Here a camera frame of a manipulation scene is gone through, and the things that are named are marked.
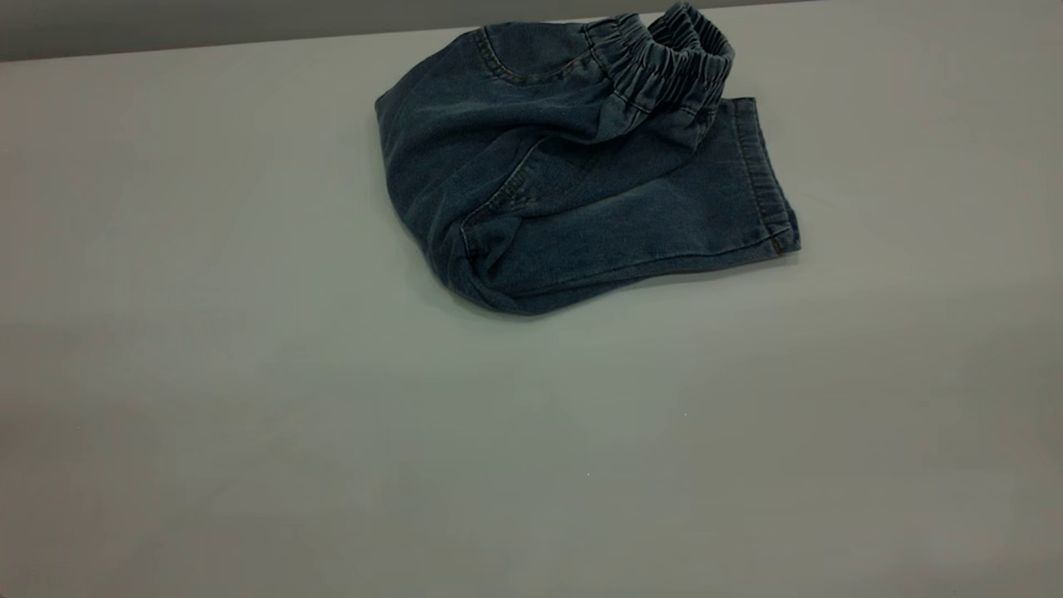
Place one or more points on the blue denim pants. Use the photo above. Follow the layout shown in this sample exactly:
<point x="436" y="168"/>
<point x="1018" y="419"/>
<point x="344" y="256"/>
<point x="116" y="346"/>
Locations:
<point x="565" y="166"/>

